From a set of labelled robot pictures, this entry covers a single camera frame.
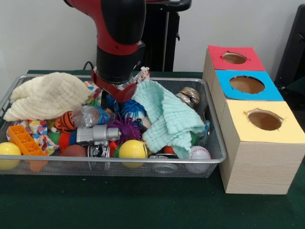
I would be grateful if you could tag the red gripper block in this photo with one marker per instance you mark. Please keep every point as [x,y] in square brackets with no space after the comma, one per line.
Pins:
[122,96]

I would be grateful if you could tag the crushed clear plastic bottle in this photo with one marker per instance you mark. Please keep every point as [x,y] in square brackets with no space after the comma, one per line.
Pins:
[90,117]

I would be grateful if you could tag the cream waffle cloth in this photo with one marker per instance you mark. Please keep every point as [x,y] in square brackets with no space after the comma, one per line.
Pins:
[43,97]

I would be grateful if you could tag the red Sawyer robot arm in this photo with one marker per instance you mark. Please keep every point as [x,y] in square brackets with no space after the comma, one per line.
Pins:
[119,28]

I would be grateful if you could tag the shallow clear mesh bin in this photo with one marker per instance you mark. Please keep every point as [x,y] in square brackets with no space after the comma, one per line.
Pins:
[95,168]

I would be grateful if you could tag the wooden box with three holes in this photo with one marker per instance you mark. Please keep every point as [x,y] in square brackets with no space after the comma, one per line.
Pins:
[259,167]

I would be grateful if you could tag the blue spiky toy with eyes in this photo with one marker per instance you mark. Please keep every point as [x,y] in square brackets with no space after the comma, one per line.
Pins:
[133,108]

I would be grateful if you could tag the silver plastic toy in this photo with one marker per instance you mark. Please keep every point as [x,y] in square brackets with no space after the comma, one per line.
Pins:
[100,134]

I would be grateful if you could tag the purple spiky ball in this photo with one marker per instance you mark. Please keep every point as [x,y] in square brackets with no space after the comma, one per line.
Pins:
[128,128]

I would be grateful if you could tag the orange tiger striped ball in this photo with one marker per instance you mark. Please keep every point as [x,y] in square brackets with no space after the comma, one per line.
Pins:
[64,121]

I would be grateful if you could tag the yellow ball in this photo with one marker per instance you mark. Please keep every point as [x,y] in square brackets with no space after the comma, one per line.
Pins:
[9,150]
[132,149]

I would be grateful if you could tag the mint green waffle cloth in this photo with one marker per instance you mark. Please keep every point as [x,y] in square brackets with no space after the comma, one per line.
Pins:
[171,114]

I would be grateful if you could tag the long orange toy brick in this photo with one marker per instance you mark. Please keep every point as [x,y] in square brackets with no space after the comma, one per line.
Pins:
[23,140]

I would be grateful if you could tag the white toy baseball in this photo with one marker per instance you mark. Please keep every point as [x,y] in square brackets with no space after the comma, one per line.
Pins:
[200,152]

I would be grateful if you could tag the dark green tablecloth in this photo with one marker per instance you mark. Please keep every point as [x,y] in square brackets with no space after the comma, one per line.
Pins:
[143,202]

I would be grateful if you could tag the black chair back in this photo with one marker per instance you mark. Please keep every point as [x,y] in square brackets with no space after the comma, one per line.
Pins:
[295,47]

